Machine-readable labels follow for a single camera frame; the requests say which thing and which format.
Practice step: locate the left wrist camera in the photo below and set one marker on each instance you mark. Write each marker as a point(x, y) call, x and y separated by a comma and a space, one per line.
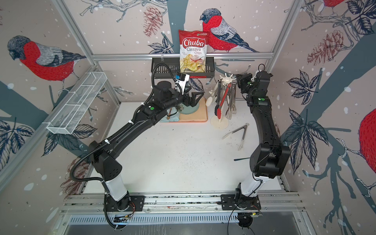
point(181, 81)

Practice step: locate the Chuba cassava chips bag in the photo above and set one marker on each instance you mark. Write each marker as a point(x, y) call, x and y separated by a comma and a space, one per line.
point(193, 51)

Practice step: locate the black steel tongs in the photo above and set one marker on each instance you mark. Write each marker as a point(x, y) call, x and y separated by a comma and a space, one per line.
point(218, 97)

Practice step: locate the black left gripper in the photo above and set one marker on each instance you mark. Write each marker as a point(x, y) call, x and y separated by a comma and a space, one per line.
point(193, 102)

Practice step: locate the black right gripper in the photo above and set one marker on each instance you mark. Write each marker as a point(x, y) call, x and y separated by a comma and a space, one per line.
point(242, 79)

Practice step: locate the green ceramic plate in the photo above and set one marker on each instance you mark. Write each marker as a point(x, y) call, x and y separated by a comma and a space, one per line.
point(187, 110)

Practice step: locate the white mesh wall basket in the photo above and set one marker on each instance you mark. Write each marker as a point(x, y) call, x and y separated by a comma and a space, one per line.
point(79, 101)

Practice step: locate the black wire shelf basket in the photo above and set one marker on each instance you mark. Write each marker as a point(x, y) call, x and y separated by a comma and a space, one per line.
point(173, 63)

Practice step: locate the cream handled utensil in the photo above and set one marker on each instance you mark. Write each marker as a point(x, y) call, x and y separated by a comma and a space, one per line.
point(231, 101)

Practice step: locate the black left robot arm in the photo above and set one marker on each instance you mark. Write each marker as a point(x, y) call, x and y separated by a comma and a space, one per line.
point(168, 90)

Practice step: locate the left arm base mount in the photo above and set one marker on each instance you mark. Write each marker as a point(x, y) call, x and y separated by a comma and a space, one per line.
point(130, 203)

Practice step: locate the orange tray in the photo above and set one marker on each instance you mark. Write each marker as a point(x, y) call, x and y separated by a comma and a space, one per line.
point(201, 115)

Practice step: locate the cream utensil rack stand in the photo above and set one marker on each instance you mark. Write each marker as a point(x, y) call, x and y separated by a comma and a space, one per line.
point(223, 122)

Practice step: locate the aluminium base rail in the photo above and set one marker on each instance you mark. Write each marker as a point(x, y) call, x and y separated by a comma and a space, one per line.
point(161, 208)

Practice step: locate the red silicone tongs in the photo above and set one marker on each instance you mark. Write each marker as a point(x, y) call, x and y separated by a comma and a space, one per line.
point(226, 96)

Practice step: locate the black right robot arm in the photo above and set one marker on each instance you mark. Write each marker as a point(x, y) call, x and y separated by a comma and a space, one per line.
point(270, 157)

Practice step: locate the colourful handled knife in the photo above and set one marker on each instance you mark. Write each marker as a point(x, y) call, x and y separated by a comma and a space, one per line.
point(169, 114)

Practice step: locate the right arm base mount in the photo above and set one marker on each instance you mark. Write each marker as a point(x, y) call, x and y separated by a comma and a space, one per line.
point(238, 201)

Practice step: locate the light blue cloth napkin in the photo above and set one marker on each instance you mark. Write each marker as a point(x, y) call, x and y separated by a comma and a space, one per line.
point(174, 118)

